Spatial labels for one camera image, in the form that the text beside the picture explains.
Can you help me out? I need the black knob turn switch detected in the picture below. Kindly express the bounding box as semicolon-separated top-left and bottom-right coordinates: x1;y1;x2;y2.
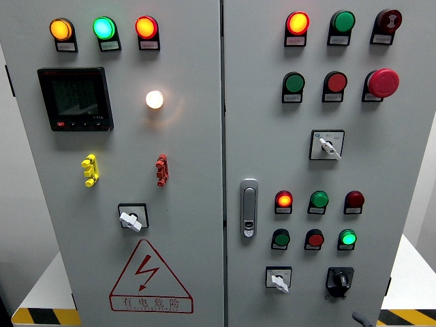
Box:
324;266;355;300

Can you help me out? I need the black yellow striped tape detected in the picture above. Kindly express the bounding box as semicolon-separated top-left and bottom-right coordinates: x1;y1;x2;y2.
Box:
375;309;436;327
11;308;82;327

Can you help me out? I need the small green lamp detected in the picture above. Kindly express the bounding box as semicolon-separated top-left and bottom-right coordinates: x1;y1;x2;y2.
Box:
337;228;358;251
307;190;330;215

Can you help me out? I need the small red push button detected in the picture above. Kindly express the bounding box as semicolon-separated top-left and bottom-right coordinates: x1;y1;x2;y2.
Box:
304;228;326;251

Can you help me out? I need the small green push button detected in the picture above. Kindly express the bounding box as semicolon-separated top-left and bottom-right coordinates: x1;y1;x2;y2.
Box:
270;228;292;251

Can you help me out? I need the small red lamp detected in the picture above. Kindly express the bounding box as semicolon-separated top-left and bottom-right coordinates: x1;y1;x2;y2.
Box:
274;189;294;215
343;190;366;215

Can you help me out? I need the pale grey cabinet door with lock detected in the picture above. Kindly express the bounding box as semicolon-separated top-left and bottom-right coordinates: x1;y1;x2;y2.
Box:
223;0;436;327

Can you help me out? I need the silver door lock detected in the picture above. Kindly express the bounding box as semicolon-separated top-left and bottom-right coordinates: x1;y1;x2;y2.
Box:
239;178;259;239

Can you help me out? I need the red warning triangle sticker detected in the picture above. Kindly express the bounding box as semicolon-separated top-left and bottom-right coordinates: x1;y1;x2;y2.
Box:
108;238;195;315

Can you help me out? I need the large red stop button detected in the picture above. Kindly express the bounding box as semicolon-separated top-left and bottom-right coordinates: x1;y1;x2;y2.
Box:
361;67;401;103

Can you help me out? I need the large red push button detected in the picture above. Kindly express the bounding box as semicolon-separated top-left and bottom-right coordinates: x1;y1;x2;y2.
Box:
322;70;349;103

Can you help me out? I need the pale grey cabinet door with display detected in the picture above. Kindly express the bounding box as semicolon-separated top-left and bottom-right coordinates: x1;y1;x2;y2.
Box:
0;0;226;327

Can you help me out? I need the large green push button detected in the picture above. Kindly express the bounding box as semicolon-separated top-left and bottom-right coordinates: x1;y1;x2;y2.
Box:
281;71;306;104

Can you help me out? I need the large green unlit lamp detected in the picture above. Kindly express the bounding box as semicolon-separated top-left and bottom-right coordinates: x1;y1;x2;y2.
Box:
326;10;356;47

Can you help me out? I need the dark red buzzer lamp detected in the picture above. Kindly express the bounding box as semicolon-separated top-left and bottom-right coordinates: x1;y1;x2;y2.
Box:
369;8;403;46

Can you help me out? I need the white round lamp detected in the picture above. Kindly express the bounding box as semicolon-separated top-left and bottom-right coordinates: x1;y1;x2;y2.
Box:
144;89;165;110

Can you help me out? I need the large red lit lamp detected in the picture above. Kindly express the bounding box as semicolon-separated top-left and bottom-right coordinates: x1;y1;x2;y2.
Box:
283;10;311;48

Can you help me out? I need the black display meter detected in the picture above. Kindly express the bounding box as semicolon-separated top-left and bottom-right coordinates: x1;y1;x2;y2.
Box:
37;66;114;133

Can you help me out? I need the red round lamp beside green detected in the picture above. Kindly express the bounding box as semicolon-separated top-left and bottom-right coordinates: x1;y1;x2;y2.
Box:
134;15;161;52

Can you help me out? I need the bright green lit lamp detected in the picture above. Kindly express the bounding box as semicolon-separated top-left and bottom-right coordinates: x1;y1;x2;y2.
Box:
92;16;123;52

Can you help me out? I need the yellow round lamp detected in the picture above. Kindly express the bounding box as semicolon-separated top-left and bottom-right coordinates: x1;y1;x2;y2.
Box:
49;17;79;53

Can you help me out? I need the white handle turn switch, small plate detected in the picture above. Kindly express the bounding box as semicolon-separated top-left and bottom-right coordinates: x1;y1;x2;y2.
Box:
265;266;293;294

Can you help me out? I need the white handle turn switch, large plate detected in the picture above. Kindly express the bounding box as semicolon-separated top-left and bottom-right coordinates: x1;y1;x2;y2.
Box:
309;129;345;161

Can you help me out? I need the small red handle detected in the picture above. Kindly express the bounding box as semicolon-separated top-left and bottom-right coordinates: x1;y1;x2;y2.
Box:
155;153;169;187

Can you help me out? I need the white handle turn switch, plain plate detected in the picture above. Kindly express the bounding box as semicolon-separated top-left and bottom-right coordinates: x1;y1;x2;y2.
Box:
117;202;150;234

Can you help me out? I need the small yellow handle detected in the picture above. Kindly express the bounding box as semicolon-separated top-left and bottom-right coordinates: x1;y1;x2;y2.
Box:
80;153;100;188

